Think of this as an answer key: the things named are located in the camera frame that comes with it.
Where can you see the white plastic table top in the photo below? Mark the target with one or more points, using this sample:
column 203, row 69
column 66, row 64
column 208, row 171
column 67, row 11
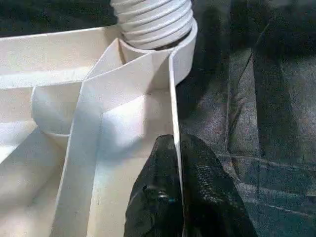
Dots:
column 49, row 61

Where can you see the white plastic table leg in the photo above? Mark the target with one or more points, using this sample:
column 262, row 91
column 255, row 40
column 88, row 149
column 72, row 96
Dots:
column 153, row 22

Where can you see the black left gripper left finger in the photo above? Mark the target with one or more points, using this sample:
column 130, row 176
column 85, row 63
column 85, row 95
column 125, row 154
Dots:
column 155, row 197

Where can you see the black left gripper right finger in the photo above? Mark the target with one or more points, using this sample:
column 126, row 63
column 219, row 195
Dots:
column 209, row 197

